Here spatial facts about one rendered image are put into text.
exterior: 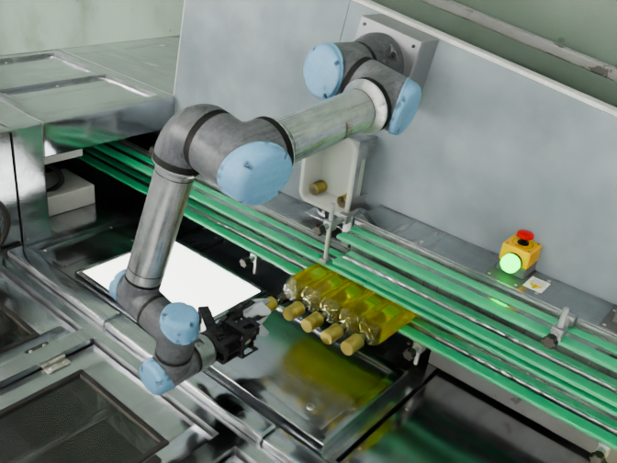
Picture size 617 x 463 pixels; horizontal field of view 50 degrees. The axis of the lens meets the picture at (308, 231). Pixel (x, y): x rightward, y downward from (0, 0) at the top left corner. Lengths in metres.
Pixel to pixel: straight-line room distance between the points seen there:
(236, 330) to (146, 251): 0.29
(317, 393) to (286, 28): 0.99
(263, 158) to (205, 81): 1.14
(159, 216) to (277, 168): 0.27
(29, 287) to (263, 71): 0.90
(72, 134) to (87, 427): 0.93
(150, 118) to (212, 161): 1.18
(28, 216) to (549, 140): 1.46
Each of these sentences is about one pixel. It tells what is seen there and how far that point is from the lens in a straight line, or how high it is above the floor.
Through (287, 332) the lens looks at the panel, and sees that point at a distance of 1.73.
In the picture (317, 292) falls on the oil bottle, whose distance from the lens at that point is 1.61.
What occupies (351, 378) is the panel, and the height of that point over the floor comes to 1.10.
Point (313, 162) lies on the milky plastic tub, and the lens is 1.85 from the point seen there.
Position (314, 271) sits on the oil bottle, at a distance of 1.70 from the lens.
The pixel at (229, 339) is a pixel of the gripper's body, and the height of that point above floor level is 1.35.
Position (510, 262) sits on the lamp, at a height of 0.85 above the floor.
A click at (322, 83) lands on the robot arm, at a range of 1.44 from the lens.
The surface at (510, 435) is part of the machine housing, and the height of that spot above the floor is 0.95.
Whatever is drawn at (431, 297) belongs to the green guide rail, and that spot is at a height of 0.91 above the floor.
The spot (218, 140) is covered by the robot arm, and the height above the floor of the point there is 1.46.
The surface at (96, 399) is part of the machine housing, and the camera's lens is 1.61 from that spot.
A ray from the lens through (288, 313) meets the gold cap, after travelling 1.57.
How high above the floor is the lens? 2.18
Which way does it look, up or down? 45 degrees down
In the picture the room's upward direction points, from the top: 115 degrees counter-clockwise
